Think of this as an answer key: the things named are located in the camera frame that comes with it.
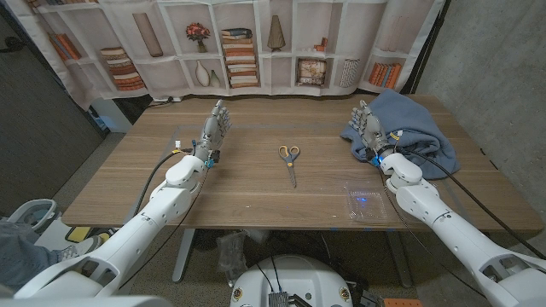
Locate clear plastic clamshell container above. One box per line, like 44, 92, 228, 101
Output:
344, 182, 404, 223

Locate black door handle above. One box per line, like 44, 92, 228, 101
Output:
0, 36, 26, 55

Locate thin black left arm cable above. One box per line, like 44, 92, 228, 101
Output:
117, 168, 210, 291

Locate printed bookshelf backdrop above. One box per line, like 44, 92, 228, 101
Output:
3, 0, 447, 111

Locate person in blue jeans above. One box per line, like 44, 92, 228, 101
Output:
0, 217, 103, 295

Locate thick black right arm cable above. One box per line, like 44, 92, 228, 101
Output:
394, 145, 546, 260

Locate blue hoodie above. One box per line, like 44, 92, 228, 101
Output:
340, 88, 462, 180

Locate black backdrop stand pole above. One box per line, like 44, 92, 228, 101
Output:
400, 0, 452, 95

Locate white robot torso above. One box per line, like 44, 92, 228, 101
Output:
229, 254, 354, 307

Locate white box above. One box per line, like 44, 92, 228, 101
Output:
90, 97, 133, 134

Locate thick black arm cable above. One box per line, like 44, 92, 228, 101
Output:
394, 145, 546, 260
133, 148, 194, 217

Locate orange box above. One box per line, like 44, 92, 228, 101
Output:
383, 298, 423, 307

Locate grey metal table leg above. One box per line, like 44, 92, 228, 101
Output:
171, 229, 196, 284
386, 229, 414, 289

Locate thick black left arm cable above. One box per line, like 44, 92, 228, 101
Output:
133, 148, 194, 217

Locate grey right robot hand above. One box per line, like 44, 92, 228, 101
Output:
348, 100, 396, 159

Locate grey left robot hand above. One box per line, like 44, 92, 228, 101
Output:
194, 99, 232, 161

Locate clear plastic bag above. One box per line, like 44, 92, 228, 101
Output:
216, 232, 248, 274

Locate dark perforated metal partition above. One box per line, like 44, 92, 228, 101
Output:
0, 8, 106, 217

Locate yellow grey handled scissors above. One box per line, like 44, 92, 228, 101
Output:
278, 145, 301, 188

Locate white grey plastic bin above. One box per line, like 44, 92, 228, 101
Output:
7, 198, 59, 235

